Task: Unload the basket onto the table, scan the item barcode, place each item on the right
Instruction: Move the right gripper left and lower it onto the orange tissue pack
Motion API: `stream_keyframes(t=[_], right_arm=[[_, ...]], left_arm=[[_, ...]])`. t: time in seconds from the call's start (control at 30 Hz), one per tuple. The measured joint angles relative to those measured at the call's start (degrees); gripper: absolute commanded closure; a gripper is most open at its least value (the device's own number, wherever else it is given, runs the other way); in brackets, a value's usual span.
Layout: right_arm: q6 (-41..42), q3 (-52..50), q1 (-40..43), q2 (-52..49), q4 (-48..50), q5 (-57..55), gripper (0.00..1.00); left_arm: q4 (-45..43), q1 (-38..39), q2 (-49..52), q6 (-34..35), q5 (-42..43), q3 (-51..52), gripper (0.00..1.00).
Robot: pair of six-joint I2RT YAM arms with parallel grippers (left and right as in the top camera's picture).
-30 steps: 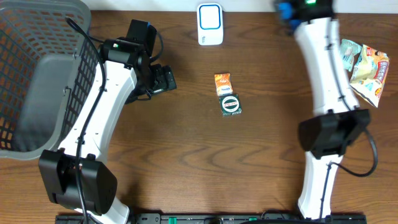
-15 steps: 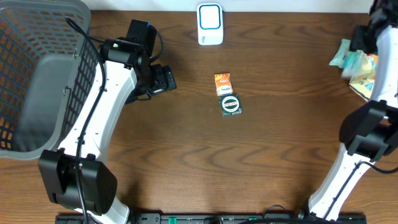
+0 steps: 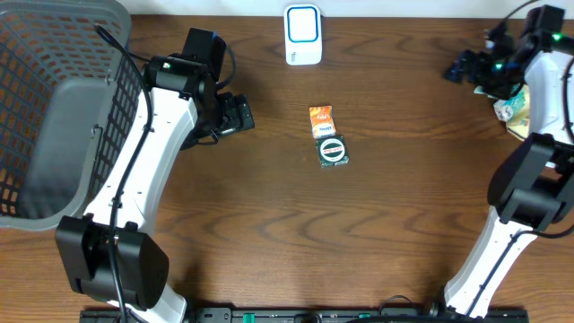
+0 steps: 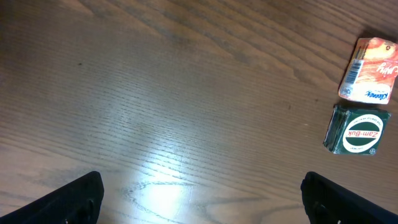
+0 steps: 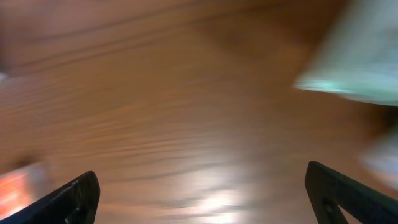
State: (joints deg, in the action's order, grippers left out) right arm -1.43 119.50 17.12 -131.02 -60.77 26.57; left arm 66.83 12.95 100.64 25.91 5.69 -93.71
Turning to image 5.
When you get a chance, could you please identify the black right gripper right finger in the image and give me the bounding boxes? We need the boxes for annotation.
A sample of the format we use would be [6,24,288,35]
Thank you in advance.
[305,161,397,224]

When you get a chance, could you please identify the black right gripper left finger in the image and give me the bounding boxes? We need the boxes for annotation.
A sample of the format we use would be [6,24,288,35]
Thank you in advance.
[1,171,100,224]

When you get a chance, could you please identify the orange Kleenex tissue pack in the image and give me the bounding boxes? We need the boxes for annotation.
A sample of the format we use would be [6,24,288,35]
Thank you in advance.
[1,163,51,220]

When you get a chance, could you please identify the teal Kleenex tissue pack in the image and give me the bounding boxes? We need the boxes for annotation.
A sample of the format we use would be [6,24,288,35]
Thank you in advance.
[295,0,397,106]

